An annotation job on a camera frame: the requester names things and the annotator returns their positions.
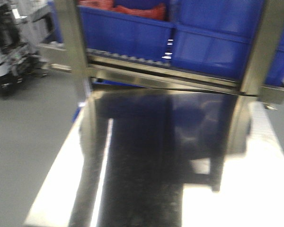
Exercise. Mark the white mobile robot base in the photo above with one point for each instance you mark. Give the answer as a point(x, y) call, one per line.
point(24, 25)

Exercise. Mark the right blue plastic bin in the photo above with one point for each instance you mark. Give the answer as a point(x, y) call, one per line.
point(215, 36)

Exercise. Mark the blue plastic bin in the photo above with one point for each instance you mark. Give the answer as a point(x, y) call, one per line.
point(125, 34)
point(215, 36)

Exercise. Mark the red plastic bag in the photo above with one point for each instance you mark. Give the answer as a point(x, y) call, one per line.
point(152, 9)

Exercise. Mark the left blue plastic bin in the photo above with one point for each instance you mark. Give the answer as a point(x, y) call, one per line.
point(125, 34)

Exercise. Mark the steel roller rack frame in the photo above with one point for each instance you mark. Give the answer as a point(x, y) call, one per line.
point(261, 80)

